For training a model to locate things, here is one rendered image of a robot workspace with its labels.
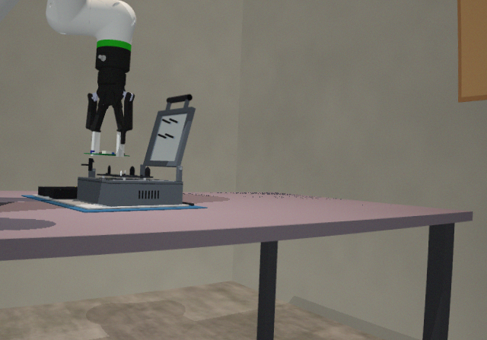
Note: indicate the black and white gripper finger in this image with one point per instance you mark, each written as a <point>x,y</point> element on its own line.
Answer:
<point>95,118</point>
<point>124,122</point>

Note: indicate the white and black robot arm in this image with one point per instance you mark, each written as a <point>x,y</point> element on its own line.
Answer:
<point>112,22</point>

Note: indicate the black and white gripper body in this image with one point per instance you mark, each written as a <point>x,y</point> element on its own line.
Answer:
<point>111,80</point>

